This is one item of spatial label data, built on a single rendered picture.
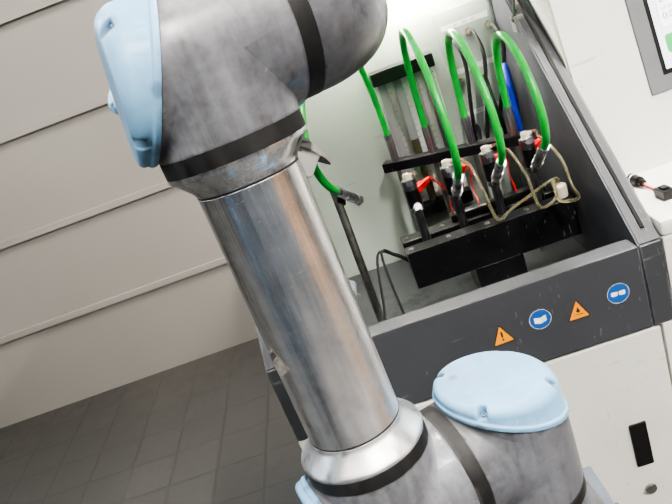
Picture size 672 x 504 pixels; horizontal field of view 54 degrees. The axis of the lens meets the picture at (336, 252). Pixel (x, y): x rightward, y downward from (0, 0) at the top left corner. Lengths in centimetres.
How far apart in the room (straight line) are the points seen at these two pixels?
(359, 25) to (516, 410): 35
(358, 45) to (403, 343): 73
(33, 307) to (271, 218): 319
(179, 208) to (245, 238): 278
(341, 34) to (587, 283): 79
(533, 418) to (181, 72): 41
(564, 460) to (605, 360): 62
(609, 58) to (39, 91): 252
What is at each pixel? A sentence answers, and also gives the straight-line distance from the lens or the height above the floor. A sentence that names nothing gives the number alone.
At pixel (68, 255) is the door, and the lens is 348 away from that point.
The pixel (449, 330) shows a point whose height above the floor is 91.
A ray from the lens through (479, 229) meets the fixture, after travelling 133.
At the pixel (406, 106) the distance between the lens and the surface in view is 154.
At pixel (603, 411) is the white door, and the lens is 134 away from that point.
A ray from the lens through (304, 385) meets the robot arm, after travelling 55.
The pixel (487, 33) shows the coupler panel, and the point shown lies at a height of 128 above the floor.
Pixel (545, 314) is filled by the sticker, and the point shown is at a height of 88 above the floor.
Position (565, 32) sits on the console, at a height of 127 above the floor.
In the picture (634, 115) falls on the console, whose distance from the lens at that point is 141.
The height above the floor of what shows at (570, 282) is 93.
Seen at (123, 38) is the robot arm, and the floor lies 152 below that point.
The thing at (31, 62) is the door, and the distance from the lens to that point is 329.
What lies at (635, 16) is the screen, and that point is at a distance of 143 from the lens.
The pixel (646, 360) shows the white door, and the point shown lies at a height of 73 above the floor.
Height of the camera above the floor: 151
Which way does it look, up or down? 21 degrees down
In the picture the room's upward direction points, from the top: 21 degrees counter-clockwise
